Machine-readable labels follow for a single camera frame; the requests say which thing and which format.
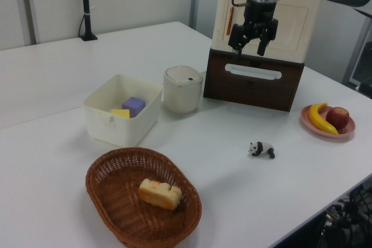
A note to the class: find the grey metal frame post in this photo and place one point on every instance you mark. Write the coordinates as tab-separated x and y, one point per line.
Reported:
353	65

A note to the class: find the white plastic storage box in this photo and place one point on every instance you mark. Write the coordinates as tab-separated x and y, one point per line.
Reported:
116	132

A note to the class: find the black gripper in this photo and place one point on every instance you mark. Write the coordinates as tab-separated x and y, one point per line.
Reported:
258	12

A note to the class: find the pink round plate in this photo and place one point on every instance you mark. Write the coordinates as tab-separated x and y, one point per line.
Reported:
350	127

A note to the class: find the purple foam cube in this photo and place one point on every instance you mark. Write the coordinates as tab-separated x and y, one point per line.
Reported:
133	105

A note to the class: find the yellow foam block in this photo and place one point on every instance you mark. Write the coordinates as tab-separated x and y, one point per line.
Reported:
120	113

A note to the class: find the red toy apple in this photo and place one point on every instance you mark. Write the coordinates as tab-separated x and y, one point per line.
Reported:
337	117

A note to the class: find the dark brown drawer housing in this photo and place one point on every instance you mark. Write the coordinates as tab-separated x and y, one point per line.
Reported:
222	53

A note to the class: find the toy bread slice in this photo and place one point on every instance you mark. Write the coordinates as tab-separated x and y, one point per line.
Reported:
158	194

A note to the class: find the dark brown wooden drawer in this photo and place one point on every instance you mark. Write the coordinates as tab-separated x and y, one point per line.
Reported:
232	91

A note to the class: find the white round lidded bin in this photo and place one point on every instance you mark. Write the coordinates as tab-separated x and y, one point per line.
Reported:
181	94

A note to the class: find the brown wicker basket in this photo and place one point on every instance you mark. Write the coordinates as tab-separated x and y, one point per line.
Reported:
116	216

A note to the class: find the cream plastic cabinet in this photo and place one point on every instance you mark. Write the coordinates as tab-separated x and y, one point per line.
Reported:
290	27

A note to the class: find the small panda figurine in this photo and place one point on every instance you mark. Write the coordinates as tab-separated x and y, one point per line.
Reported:
263	147

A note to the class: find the yellow toy banana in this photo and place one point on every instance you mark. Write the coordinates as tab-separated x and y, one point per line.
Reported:
315	117

